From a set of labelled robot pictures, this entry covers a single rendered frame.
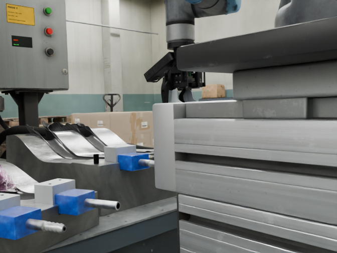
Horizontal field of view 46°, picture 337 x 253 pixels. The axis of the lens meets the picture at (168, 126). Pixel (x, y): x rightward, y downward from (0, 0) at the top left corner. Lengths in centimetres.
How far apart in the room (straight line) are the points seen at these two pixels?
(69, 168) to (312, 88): 57
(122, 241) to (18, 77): 104
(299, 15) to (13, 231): 38
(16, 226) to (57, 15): 130
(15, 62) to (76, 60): 718
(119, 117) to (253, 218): 449
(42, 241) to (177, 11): 65
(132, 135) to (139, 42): 549
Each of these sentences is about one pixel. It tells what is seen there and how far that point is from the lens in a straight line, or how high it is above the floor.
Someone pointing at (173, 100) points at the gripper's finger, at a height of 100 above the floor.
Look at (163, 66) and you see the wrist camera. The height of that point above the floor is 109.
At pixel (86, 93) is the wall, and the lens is 882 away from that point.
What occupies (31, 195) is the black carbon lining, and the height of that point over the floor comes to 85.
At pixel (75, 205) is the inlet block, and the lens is 58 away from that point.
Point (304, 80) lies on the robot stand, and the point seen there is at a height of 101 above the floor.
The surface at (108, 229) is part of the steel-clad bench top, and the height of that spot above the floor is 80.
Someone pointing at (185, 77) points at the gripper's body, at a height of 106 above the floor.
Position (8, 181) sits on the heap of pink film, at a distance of 71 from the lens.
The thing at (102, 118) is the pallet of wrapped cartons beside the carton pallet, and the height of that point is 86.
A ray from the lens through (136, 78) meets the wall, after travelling 974.
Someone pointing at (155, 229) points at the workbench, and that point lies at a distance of 72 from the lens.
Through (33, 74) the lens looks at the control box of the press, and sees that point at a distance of 162.
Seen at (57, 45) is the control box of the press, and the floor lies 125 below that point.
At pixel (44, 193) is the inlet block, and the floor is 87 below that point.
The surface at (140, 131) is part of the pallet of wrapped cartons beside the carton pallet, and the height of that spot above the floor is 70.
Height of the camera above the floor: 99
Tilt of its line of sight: 3 degrees down
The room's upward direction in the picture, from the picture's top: 2 degrees counter-clockwise
